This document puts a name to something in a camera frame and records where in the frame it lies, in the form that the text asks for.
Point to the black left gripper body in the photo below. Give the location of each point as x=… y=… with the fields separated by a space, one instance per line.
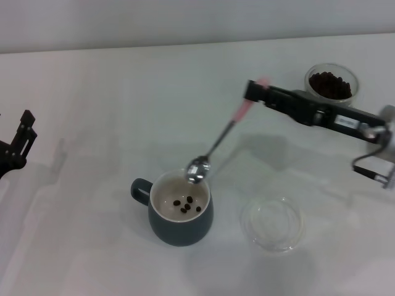
x=9 y=161

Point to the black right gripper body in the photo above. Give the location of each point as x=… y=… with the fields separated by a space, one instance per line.
x=311 y=109

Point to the small clear glass dish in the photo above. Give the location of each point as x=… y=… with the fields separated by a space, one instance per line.
x=271 y=225

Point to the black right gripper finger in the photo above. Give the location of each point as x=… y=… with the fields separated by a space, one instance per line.
x=256 y=91

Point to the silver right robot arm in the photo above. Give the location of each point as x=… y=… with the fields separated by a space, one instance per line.
x=389 y=123

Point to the dark teal ceramic mug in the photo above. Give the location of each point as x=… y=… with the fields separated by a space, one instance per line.
x=180 y=231

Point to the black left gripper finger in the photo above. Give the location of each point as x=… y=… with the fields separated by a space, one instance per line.
x=28 y=117

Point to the pile of coffee beans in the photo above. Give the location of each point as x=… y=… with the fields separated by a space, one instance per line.
x=330 y=86

